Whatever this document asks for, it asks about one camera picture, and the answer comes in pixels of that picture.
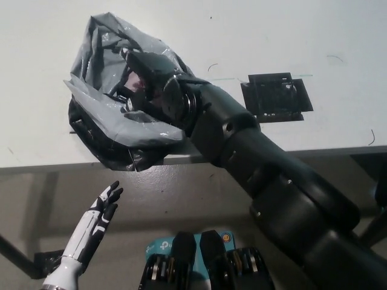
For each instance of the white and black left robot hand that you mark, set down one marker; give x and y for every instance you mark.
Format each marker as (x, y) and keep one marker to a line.
(93, 223)

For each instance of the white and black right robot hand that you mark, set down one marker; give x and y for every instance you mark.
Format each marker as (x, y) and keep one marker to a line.
(151, 72)

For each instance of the grey and black plastic bag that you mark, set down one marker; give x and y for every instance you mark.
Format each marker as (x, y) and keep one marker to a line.
(145, 130)

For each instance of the pink item inside bag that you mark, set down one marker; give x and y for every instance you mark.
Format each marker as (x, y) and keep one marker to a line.
(134, 81)

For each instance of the black table leg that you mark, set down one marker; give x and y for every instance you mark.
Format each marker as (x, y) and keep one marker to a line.
(15, 255)

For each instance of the teal router box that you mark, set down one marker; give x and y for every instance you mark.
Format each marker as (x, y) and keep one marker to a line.
(198, 244)

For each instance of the black ribbed robot torso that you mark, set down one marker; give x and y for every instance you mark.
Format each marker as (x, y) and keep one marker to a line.
(211, 269)

